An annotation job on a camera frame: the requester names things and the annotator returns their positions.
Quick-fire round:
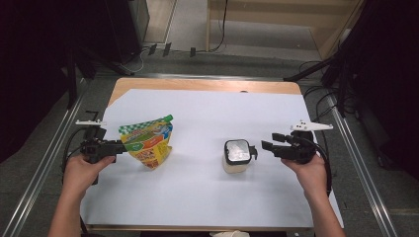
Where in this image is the person's left hand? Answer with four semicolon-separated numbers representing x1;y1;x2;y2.
62;153;117;198

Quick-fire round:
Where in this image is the black stand leg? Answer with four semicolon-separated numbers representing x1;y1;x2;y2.
283;57;334;83

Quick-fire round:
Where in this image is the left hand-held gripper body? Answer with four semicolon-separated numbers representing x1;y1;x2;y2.
75;118;117;164

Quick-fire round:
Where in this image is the person's right hand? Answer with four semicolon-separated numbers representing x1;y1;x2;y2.
281;154;329;199

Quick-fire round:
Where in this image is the left hand-held gripper black cable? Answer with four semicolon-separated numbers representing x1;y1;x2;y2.
61;126;91;186

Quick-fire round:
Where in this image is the black metal stand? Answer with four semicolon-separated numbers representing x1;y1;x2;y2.
65;42;132;110

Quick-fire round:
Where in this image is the hand-held gripper black cable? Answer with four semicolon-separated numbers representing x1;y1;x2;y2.
61;126;91;186
304;136;333;198

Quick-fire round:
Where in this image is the right hand-held gripper black cable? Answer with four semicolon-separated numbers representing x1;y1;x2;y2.
304;136;333;198

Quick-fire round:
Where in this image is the black curtain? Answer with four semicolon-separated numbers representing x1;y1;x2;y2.
329;0;419;181
0;0;110;164

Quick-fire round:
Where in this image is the black hanging cable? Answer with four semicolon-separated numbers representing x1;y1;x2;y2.
209;0;229;53

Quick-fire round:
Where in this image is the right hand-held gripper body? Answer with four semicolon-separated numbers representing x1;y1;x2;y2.
283;119;334;165

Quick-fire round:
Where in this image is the long metal floor rail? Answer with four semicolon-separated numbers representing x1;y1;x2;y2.
327;95;399;237
0;95;85;237

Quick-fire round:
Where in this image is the light wooden frame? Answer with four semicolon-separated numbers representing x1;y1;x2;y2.
206;0;367;60

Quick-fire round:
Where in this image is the yellow spouted food pouch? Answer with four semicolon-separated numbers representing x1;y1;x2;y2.
118;114;175;171

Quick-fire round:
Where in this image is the bundle of black floor cables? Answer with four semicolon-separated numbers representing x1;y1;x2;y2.
297;58;362;174

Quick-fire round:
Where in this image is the black cabinet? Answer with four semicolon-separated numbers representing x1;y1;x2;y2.
105;0;151;65

